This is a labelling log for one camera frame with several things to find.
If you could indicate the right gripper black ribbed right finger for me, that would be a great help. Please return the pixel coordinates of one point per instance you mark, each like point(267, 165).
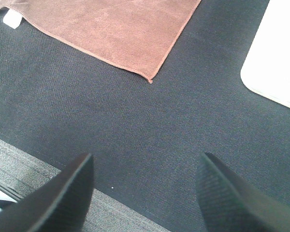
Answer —
point(229, 203)

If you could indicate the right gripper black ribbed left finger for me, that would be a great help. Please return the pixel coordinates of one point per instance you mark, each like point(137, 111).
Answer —
point(61, 205)

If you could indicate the brown microfibre towel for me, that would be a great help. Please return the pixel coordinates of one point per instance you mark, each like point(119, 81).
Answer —
point(134, 35)

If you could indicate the black fabric table mat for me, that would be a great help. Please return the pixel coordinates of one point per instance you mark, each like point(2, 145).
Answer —
point(57, 102)

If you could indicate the white storage bin grey rim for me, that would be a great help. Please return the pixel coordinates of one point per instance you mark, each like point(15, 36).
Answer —
point(266, 70)

